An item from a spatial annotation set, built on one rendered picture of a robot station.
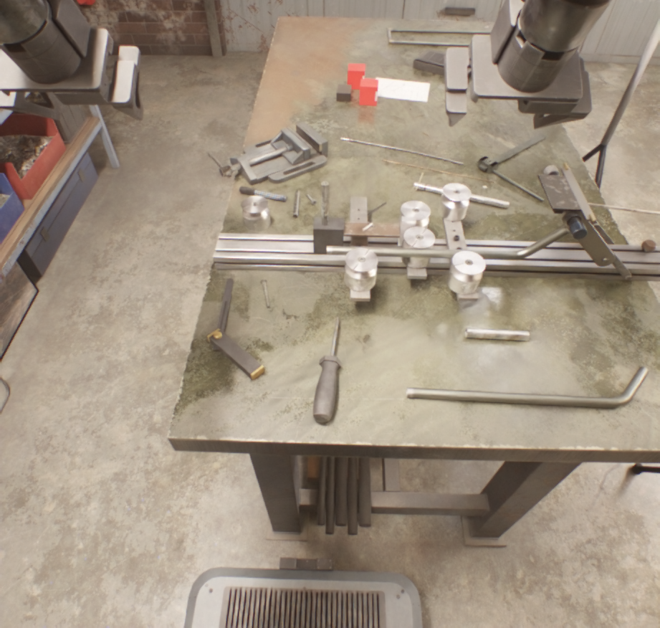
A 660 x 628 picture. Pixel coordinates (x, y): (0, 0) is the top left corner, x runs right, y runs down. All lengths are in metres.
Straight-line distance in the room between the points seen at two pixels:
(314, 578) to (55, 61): 1.09
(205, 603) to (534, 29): 1.19
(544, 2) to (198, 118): 2.81
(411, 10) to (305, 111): 2.62
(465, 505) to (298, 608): 0.48
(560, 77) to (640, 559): 1.46
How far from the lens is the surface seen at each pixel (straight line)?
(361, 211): 0.88
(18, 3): 0.49
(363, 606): 1.23
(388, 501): 1.34
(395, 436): 0.67
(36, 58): 0.52
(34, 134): 2.52
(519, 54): 0.48
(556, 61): 0.48
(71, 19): 0.54
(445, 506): 1.36
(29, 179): 2.24
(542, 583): 1.62
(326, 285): 0.81
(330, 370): 0.68
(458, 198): 0.87
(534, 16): 0.45
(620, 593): 1.70
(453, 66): 0.53
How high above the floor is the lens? 1.48
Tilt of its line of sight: 50 degrees down
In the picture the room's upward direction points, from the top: 1 degrees clockwise
